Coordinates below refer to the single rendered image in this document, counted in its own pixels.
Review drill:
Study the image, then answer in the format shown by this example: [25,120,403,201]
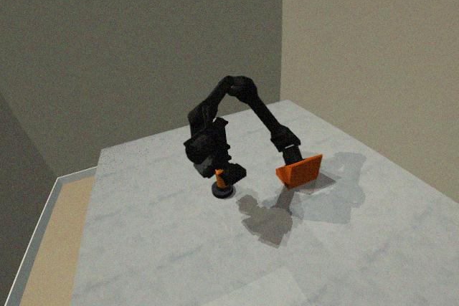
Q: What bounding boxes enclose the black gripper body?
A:
[210,144,247,185]

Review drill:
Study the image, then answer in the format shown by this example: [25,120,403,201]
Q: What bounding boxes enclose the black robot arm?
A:
[184,75,305,178]

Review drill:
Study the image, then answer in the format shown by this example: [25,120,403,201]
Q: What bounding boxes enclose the orange knob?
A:
[215,169,229,188]

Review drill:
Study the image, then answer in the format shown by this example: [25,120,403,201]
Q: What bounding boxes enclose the dark grey round pedestal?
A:
[211,181,233,199]

